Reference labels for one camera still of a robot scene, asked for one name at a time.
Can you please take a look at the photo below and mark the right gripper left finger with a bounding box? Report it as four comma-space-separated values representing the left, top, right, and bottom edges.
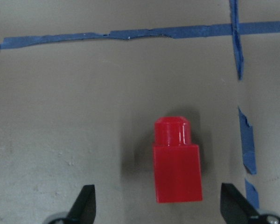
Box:
64, 185, 96, 224

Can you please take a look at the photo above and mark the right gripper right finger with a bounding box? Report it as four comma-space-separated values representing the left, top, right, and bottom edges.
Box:
220, 183, 266, 224

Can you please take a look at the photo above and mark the red block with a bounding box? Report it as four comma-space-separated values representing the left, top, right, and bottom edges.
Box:
153, 116, 203, 203

